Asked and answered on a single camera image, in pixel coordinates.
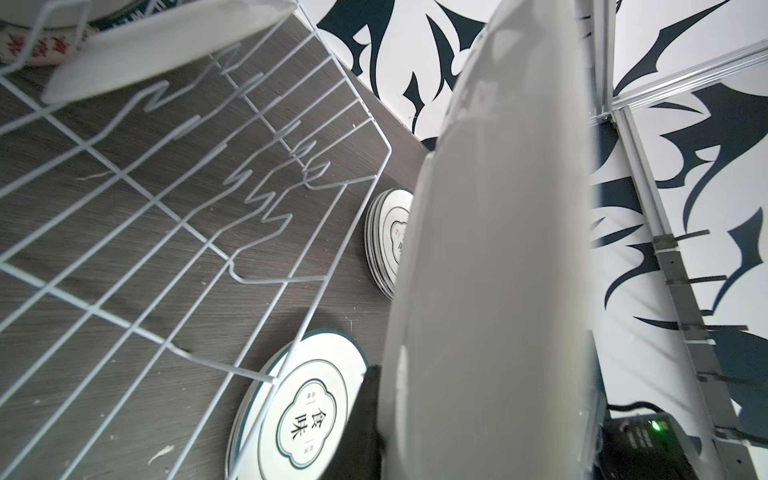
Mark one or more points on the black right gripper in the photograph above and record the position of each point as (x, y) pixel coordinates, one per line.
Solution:
(644, 417)

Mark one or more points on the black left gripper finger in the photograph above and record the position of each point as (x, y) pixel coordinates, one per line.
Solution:
(358, 455)

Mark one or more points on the green banner rim plate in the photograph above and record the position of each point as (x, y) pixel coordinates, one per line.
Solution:
(137, 51)

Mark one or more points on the stack of unloaded plates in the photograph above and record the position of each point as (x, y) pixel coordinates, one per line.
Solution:
(370, 236)

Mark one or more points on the white wire dish rack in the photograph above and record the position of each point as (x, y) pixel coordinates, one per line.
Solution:
(165, 244)

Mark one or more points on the aluminium cage frame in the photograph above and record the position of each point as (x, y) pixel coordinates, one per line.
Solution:
(701, 113)

